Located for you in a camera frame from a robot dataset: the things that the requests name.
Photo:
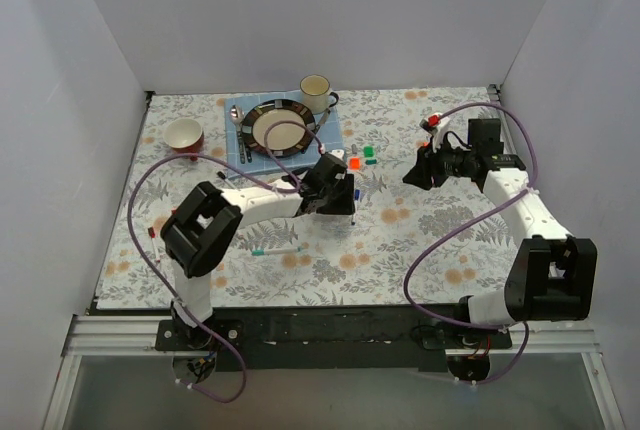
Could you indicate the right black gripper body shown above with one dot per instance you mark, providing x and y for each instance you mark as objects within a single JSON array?
[{"x": 430, "y": 169}]

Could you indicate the green highlighter cap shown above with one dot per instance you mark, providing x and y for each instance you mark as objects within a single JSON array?
[{"x": 369, "y": 151}]

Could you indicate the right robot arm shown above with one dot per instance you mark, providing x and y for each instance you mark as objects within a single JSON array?
[{"x": 552, "y": 276}]

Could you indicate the teal ended white pen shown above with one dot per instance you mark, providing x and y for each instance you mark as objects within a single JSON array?
[{"x": 276, "y": 251}]

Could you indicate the metal knife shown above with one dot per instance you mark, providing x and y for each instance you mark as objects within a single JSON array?
[{"x": 325, "y": 116}]

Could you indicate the metal spoon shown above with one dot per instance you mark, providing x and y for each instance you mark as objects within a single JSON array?
[{"x": 237, "y": 118}]

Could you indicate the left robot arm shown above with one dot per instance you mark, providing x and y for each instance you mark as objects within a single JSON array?
[{"x": 200, "y": 231}]

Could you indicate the cream enamel mug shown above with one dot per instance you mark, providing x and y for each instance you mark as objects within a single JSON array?
[{"x": 316, "y": 94}]

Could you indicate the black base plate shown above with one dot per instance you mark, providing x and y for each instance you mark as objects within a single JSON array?
[{"x": 325, "y": 337}]

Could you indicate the red white pen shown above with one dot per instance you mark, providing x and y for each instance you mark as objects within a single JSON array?
[{"x": 152, "y": 235}]

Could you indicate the aluminium frame rail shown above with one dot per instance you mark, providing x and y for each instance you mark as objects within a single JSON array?
[{"x": 135, "y": 335}]

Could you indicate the red bowl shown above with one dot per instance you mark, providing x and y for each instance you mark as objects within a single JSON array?
[{"x": 185, "y": 135}]

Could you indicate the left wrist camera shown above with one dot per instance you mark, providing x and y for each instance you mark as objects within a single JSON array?
[{"x": 338, "y": 153}]

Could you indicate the blue capped white pen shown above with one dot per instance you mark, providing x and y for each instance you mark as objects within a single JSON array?
[{"x": 356, "y": 198}]

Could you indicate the dark rimmed plate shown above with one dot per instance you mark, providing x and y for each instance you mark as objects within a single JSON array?
[{"x": 282, "y": 125}]

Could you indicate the floral tablecloth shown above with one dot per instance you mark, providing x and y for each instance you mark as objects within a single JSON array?
[{"x": 433, "y": 246}]

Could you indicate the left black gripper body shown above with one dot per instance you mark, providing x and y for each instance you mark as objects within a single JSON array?
[{"x": 343, "y": 194}]

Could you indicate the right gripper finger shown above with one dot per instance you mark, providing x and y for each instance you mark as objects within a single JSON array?
[
  {"x": 435, "y": 181},
  {"x": 420, "y": 175}
]

